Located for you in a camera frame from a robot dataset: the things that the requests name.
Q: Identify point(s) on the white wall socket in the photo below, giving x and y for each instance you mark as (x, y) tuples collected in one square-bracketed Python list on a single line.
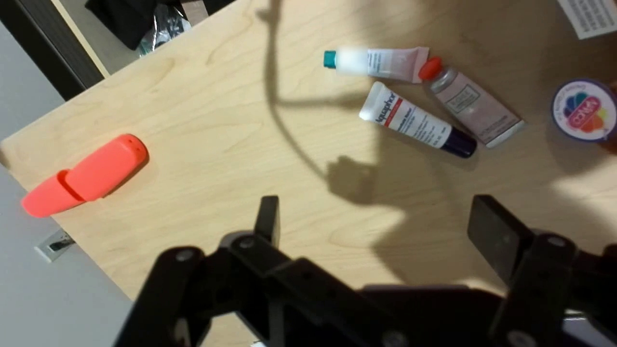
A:
[(54, 244)]

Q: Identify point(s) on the white pouch colourful round print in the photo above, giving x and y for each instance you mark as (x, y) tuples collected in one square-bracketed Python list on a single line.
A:
[(583, 111)]

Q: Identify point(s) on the white gray gadget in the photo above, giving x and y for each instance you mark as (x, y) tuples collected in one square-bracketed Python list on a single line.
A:
[(164, 30)]

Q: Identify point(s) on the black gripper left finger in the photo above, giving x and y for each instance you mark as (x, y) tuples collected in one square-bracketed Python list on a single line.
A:
[(193, 290)]

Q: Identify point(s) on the white tube green cap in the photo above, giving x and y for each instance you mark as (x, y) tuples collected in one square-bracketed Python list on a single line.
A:
[(378, 62)]

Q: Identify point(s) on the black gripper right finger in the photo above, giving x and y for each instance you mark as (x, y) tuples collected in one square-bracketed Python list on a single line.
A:
[(546, 290)]

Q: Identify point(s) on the pale tube red cap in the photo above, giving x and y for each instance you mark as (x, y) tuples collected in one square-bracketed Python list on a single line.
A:
[(473, 103)]

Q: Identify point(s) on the white tube dark cap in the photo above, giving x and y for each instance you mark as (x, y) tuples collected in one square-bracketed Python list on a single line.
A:
[(411, 118)]

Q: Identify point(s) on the white printed label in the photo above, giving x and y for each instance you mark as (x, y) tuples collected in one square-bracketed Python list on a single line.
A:
[(594, 16)]

